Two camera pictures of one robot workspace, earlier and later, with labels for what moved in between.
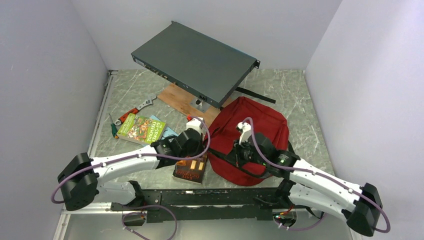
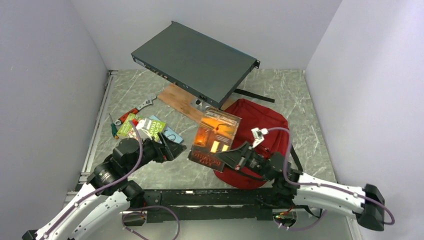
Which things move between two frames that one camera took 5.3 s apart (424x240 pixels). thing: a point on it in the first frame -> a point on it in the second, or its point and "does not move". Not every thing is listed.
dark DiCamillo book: [190, 169] -> [217, 131]
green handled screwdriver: [114, 129] does not move
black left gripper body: [195, 150] -> [152, 151]
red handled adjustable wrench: [135, 110] does not move
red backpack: [221, 133] does not move
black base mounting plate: [204, 205] does not move
